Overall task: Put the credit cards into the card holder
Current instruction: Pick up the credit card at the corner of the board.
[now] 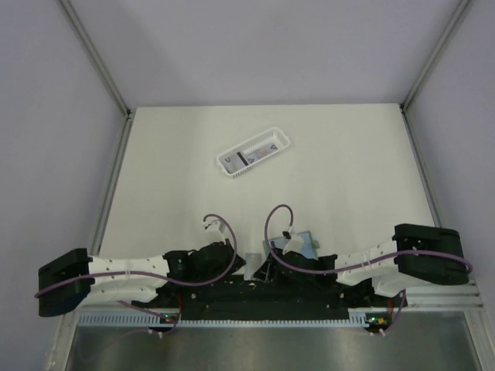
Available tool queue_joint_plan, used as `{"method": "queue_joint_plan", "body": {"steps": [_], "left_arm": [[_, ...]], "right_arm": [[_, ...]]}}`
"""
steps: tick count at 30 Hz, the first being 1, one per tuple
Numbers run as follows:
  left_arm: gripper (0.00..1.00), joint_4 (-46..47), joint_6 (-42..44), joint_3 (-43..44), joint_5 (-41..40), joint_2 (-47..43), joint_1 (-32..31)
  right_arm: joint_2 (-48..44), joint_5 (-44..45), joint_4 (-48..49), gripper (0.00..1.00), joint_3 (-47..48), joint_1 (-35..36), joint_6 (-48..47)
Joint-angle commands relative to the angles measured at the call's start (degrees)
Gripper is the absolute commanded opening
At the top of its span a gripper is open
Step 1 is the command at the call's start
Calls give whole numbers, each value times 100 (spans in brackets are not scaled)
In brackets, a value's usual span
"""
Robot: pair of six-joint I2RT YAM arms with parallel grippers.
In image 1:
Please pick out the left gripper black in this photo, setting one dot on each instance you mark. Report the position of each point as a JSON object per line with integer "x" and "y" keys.
{"x": 229, "y": 262}

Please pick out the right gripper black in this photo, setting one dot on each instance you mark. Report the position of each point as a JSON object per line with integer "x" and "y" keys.
{"x": 270, "y": 272}

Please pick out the green card holder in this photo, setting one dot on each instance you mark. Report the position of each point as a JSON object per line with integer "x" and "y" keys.
{"x": 276, "y": 244}

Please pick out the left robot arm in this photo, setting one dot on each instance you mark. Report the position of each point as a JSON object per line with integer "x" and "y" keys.
{"x": 77, "y": 278}

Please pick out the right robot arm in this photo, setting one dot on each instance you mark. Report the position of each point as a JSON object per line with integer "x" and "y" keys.
{"x": 414, "y": 256}

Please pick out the card in basket left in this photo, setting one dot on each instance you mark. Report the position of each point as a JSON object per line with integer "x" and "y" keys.
{"x": 234, "y": 163}

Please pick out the card in basket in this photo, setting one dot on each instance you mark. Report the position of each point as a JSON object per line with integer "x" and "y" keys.
{"x": 234, "y": 163}
{"x": 261, "y": 153}

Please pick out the card in basket right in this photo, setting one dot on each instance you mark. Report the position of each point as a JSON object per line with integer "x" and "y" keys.
{"x": 261, "y": 153}

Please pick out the white plastic basket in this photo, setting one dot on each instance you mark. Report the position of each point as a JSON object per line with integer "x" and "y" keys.
{"x": 272, "y": 135}

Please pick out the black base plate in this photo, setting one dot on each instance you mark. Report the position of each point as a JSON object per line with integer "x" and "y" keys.
{"x": 238, "y": 299}

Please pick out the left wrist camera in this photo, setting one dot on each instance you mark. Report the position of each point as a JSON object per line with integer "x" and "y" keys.
{"x": 214, "y": 231}

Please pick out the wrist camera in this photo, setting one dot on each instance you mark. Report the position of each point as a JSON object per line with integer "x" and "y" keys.
{"x": 214, "y": 231}
{"x": 294, "y": 242}

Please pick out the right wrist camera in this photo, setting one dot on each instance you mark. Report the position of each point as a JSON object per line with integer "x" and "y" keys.
{"x": 294, "y": 242}

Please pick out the white cable duct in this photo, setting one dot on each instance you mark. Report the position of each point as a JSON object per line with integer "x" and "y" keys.
{"x": 136, "y": 319}

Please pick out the left aluminium frame post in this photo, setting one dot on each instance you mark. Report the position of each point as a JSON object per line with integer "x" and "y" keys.
{"x": 87, "y": 44}

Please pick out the aluminium frame post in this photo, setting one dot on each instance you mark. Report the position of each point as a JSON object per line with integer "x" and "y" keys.
{"x": 455, "y": 21}
{"x": 87, "y": 44}

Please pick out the right aluminium frame post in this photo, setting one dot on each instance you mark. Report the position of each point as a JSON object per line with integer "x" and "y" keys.
{"x": 455, "y": 21}

